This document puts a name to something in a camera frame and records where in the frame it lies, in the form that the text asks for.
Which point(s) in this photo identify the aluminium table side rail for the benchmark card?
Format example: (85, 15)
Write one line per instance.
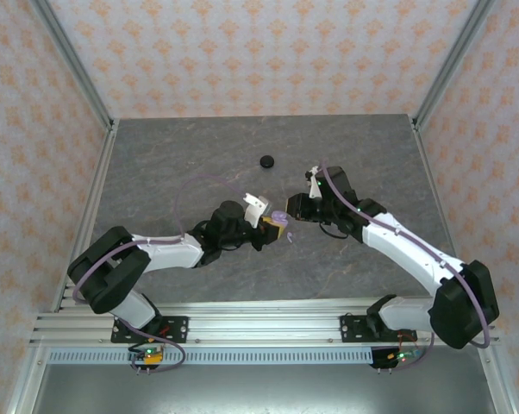
(436, 190)
(89, 215)

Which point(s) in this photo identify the aluminium frame strut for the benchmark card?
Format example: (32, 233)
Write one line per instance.
(29, 384)
(495, 384)

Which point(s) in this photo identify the purple earbud charging case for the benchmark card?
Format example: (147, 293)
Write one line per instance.
(279, 215)

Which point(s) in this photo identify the white earbuds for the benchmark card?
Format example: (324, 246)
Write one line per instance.
(290, 235)

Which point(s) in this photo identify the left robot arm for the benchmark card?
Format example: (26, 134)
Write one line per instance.
(164, 252)

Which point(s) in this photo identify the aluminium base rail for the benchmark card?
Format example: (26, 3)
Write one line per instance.
(264, 328)

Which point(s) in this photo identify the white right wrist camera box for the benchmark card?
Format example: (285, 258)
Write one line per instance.
(314, 185)

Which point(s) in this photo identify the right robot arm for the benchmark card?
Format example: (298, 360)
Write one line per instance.
(404, 259)

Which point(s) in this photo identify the grey metal base panel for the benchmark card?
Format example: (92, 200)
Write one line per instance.
(264, 390)

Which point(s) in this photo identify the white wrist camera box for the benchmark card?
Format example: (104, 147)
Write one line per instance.
(255, 211)
(314, 185)

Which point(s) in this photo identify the aluminium frame post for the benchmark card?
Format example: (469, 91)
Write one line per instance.
(452, 60)
(71, 60)

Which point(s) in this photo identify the black earbud charging case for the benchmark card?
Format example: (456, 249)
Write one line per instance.
(267, 161)

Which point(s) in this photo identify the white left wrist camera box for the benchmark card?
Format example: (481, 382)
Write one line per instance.
(255, 211)

